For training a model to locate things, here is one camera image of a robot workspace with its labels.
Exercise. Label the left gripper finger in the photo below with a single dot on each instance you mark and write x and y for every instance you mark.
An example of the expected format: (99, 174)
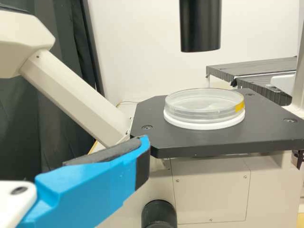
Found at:
(95, 180)

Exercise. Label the petri dish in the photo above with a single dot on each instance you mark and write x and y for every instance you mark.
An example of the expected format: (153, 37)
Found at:
(204, 104)

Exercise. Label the cream microscope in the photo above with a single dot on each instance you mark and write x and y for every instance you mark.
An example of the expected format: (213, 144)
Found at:
(213, 190)

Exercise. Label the black platform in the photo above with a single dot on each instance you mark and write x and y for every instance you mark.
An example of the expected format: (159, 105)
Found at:
(251, 65)
(261, 90)

